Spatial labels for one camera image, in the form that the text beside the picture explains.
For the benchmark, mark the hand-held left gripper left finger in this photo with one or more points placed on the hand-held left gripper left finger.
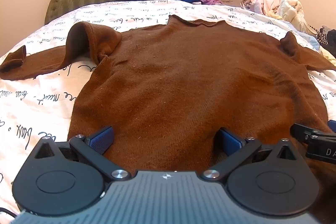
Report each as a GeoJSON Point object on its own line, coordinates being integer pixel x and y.
{"type": "Point", "coordinates": [101, 138]}

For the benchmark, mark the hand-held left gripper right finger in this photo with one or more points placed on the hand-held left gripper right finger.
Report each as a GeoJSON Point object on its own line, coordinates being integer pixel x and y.
{"type": "Point", "coordinates": [229, 140]}

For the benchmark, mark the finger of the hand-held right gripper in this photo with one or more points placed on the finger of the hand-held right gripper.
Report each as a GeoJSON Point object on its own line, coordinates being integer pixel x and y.
{"type": "Point", "coordinates": [302, 132]}
{"type": "Point", "coordinates": [332, 126]}

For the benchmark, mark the brown knit sweater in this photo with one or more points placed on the brown knit sweater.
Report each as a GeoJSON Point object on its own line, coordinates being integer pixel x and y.
{"type": "Point", "coordinates": [183, 82]}

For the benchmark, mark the dark clothes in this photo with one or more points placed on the dark clothes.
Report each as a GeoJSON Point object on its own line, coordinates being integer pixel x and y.
{"type": "Point", "coordinates": [332, 41]}

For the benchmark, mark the white script-printed bedspread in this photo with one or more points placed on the white script-printed bedspread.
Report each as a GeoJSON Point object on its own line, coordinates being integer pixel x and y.
{"type": "Point", "coordinates": [34, 108]}

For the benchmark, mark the light blue sheet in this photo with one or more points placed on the light blue sheet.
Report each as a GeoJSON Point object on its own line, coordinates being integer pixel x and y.
{"type": "Point", "coordinates": [305, 39]}

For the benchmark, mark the striped dark cloth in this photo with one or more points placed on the striped dark cloth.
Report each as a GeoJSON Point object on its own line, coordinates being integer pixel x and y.
{"type": "Point", "coordinates": [319, 35]}

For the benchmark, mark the cream puffy jacket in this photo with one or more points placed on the cream puffy jacket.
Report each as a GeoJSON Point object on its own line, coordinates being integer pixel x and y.
{"type": "Point", "coordinates": [294, 12]}

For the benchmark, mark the yellow cloth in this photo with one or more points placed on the yellow cloth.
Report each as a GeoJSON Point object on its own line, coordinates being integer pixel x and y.
{"type": "Point", "coordinates": [273, 15]}

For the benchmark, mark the purple cloth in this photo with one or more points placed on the purple cloth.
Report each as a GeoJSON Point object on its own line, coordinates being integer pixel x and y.
{"type": "Point", "coordinates": [208, 0]}

